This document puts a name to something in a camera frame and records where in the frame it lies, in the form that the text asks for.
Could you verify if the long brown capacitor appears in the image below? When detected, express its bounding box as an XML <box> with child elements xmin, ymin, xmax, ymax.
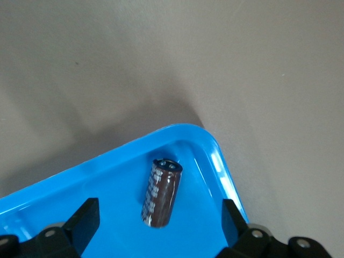
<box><xmin>140</xmin><ymin>157</ymin><xmax>184</xmax><ymax>228</ymax></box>

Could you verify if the blue plastic tray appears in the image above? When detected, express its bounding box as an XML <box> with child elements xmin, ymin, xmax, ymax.
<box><xmin>0</xmin><ymin>123</ymin><xmax>249</xmax><ymax>258</ymax></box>

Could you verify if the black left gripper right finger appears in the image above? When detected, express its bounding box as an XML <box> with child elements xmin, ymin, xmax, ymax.
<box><xmin>214</xmin><ymin>198</ymin><xmax>333</xmax><ymax>258</ymax></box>

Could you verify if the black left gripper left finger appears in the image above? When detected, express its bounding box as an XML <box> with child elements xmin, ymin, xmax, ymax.
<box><xmin>0</xmin><ymin>197</ymin><xmax>101</xmax><ymax>258</ymax></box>

